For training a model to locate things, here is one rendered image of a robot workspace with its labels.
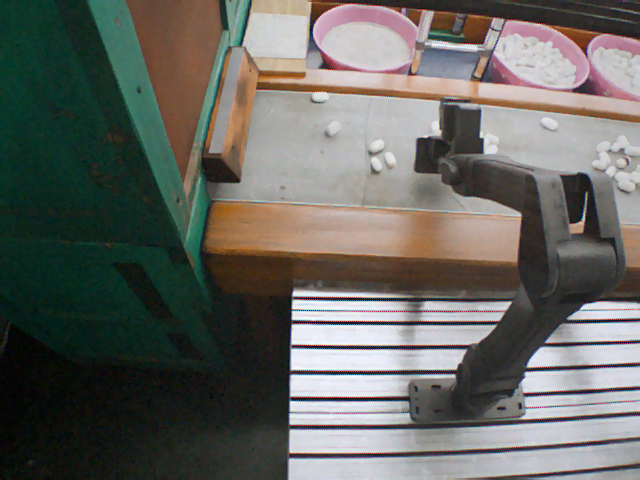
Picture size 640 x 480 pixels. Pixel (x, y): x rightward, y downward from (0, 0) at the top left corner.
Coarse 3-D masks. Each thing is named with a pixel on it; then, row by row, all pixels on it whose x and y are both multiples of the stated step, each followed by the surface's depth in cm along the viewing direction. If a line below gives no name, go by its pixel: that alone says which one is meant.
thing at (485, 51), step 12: (432, 12) 87; (420, 24) 90; (492, 24) 89; (504, 24) 89; (420, 36) 92; (492, 36) 91; (420, 48) 95; (444, 48) 95; (456, 48) 95; (468, 48) 95; (480, 48) 94; (492, 48) 94; (420, 60) 98; (480, 60) 97; (408, 72) 102; (480, 72) 99
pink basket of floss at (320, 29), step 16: (336, 16) 113; (352, 16) 115; (368, 16) 115; (384, 16) 114; (400, 16) 112; (320, 32) 111; (400, 32) 114; (416, 32) 109; (320, 48) 103; (336, 64) 103; (400, 64) 102
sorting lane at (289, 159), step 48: (288, 96) 99; (336, 96) 99; (288, 144) 92; (336, 144) 92; (528, 144) 95; (576, 144) 96; (240, 192) 85; (288, 192) 86; (336, 192) 86; (384, 192) 87; (432, 192) 87; (624, 192) 90
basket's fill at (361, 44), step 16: (336, 32) 113; (352, 32) 113; (368, 32) 114; (384, 32) 115; (336, 48) 109; (352, 48) 109; (368, 48) 109; (384, 48) 110; (400, 48) 111; (352, 64) 107; (368, 64) 106; (384, 64) 108
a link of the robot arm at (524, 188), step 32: (480, 160) 60; (512, 160) 61; (480, 192) 61; (512, 192) 52; (544, 192) 43; (576, 192) 46; (608, 192) 44; (544, 224) 42; (608, 224) 43; (544, 256) 42; (544, 288) 43; (608, 288) 44
